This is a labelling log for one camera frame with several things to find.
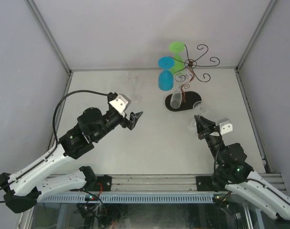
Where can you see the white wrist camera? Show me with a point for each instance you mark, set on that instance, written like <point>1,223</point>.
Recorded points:
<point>223,126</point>
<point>120,103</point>

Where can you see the aluminium mounting rail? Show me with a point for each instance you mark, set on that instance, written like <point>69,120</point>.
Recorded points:
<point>154,183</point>

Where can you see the green plastic wine glass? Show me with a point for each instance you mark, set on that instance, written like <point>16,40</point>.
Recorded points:
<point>176,48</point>

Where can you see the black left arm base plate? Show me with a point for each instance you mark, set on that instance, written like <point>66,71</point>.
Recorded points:
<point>101,183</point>

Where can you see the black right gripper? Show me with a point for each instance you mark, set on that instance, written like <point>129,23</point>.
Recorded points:
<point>205,127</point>

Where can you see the clear flute glass front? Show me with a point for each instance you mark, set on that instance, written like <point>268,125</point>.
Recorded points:
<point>178,96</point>

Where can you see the clear tall champagne flute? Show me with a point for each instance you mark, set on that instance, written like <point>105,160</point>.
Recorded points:
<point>133,79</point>

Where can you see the blue slotted cable duct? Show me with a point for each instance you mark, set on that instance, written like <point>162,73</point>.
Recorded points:
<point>130,198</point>

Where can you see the blue plastic wine glass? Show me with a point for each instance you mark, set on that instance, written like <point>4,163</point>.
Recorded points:
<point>166,79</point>

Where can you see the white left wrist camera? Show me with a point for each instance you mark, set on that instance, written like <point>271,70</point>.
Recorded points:
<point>120,103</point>

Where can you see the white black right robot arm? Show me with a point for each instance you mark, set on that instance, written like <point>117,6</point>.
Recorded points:
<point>233,173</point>

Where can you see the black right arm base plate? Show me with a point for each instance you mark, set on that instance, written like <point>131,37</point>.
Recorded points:
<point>204,183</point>

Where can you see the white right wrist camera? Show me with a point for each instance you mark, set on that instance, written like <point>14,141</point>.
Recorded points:
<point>223,126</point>

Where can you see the clear wine glass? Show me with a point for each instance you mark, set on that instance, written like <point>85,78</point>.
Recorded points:
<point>200,109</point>

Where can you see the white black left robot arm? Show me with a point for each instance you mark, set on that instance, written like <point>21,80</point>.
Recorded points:
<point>25,188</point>

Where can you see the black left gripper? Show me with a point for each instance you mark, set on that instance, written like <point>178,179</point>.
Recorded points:
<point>125,122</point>

